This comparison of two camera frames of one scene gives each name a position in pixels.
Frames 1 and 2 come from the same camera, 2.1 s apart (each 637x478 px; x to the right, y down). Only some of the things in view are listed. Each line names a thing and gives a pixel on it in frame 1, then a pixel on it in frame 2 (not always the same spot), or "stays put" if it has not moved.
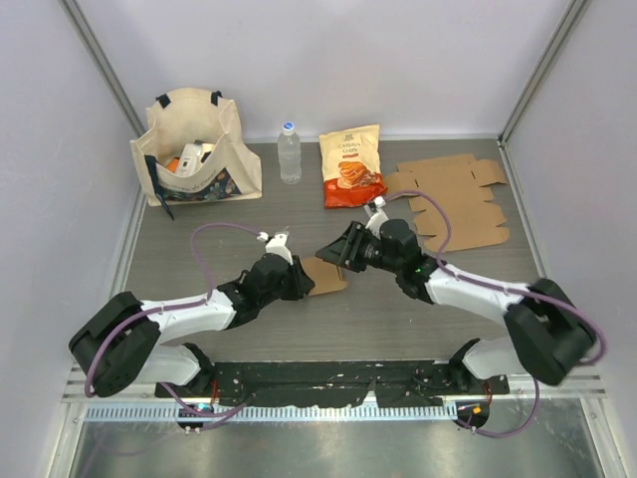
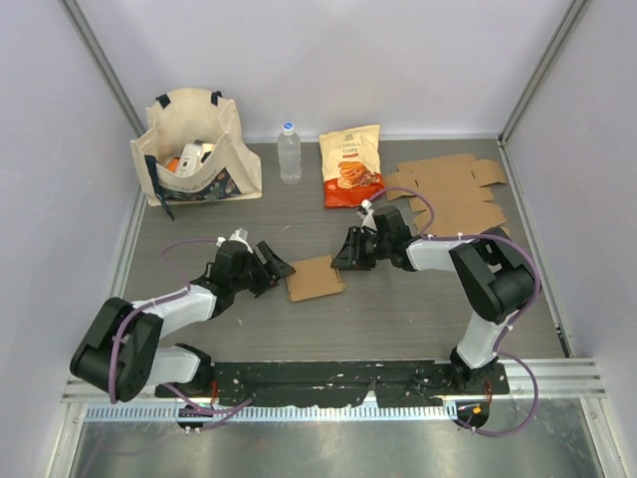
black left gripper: x=302 y=282 -> x=278 y=268
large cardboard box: x=458 y=182 stays put
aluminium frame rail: x=578 y=386 stays put
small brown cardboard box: x=326 y=276 stays put
